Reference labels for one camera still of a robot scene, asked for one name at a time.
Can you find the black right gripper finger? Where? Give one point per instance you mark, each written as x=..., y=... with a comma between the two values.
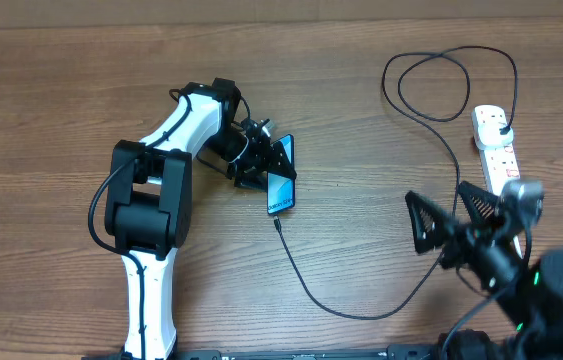
x=432, y=226
x=480, y=205

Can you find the white power strip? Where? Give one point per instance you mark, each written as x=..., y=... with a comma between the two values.
x=499, y=165

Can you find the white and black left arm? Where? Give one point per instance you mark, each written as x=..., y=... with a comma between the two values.
x=149, y=195

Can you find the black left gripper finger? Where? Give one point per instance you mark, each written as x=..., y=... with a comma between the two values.
x=279, y=163
x=253, y=180

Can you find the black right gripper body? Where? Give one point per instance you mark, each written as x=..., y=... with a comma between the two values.
x=490, y=259

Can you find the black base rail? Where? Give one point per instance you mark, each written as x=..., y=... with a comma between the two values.
x=392, y=352

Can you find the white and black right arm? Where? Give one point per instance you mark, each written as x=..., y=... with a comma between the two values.
x=533, y=303

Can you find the white charger plug adapter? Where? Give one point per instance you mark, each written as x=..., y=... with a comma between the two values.
x=490, y=136

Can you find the Galaxy S24+ smartphone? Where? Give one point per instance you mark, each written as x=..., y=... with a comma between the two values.
x=281, y=190

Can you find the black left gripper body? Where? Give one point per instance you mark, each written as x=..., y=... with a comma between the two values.
x=240, y=151

